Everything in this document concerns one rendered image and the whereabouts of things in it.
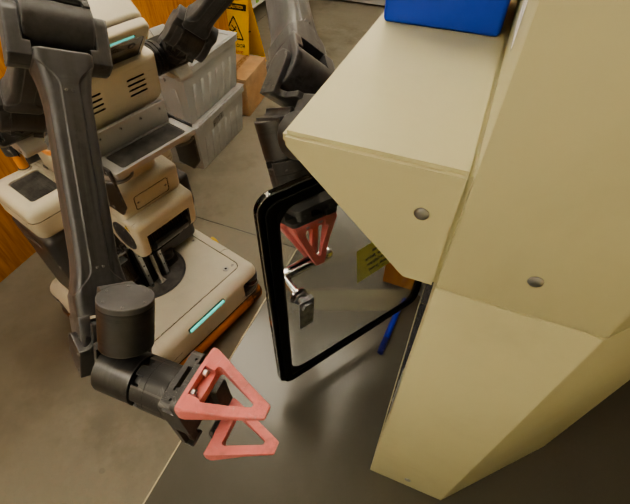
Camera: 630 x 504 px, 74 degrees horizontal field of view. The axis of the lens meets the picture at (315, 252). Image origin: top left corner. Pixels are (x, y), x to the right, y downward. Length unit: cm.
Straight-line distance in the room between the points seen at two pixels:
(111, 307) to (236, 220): 200
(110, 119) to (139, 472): 123
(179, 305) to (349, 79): 150
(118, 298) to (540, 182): 39
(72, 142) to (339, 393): 55
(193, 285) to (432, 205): 158
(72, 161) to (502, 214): 47
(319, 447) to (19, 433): 151
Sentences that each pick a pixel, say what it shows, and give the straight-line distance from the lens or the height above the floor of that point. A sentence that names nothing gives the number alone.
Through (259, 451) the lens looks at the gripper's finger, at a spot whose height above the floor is 117.
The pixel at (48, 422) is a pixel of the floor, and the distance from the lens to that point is 203.
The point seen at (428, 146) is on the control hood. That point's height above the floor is 151.
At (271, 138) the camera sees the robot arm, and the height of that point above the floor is 137.
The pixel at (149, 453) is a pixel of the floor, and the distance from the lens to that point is 182.
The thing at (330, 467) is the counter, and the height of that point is 94.
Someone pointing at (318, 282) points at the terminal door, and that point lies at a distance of 55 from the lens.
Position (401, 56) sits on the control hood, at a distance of 36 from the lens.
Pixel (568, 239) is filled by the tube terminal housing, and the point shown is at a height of 148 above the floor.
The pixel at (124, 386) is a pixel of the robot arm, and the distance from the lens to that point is 50.
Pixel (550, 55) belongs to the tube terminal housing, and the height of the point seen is 158.
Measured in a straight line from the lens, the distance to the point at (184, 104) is 260.
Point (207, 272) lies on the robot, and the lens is 182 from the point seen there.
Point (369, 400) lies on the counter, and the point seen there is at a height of 94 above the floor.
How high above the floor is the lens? 165
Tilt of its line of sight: 48 degrees down
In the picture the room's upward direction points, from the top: straight up
